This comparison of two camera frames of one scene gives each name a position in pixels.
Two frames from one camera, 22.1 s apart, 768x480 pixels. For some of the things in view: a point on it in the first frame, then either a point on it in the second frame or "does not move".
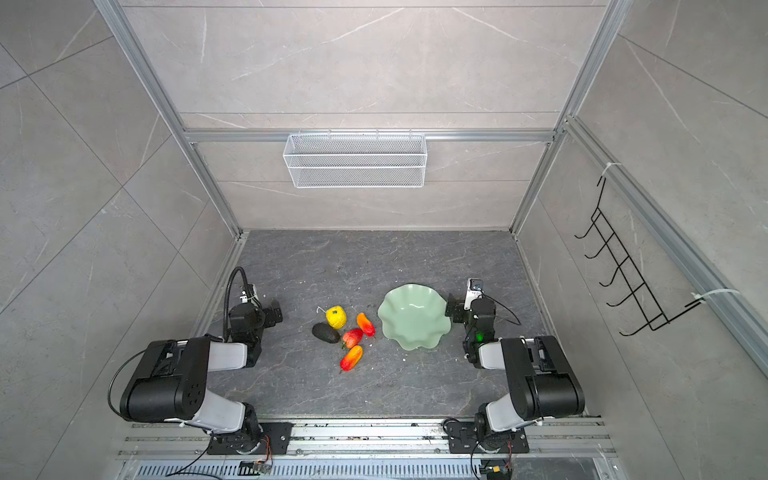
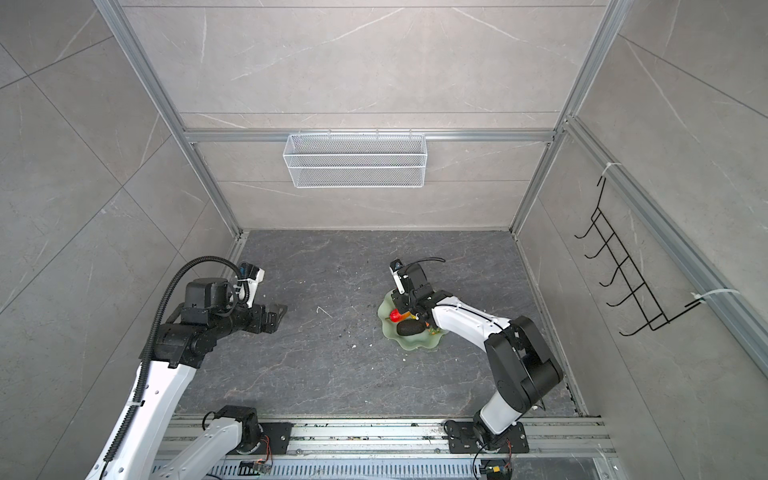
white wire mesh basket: [355, 160] does not move
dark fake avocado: [326, 332] to [408, 327]
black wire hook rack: [641, 294] does not move
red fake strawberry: [351, 338] to [395, 315]
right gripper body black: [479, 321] to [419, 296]
